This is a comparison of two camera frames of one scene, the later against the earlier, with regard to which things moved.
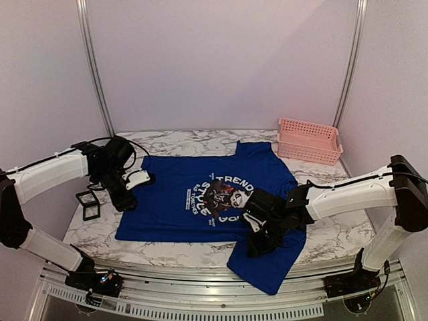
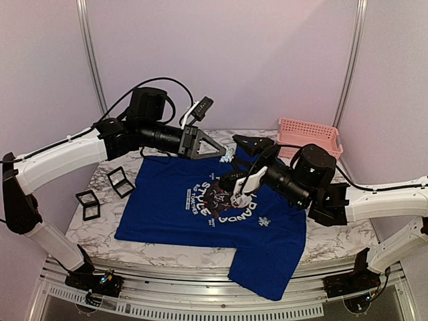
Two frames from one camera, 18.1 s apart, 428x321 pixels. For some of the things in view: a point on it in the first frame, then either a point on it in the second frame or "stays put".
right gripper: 247,204 → 255,167
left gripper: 122,203 → 189,132
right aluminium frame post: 359,21 stays put
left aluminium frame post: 83,10 stays put
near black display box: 90,204 stays put
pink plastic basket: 308,142 stays put
